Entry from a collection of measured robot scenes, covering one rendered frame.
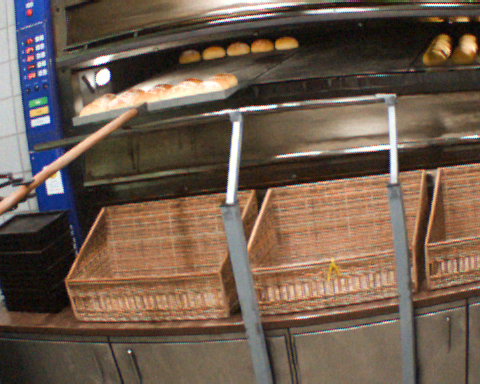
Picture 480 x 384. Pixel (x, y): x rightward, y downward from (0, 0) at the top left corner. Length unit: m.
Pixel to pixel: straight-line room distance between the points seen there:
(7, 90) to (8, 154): 0.26
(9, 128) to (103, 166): 0.46
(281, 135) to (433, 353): 1.00
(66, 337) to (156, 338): 0.35
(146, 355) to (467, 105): 1.36
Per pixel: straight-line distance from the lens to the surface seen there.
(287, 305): 3.73
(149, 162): 4.26
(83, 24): 4.28
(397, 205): 3.46
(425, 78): 3.98
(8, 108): 4.47
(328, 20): 3.85
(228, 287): 3.82
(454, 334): 3.64
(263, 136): 4.13
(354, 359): 3.71
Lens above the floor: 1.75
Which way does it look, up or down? 12 degrees down
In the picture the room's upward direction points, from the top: 11 degrees counter-clockwise
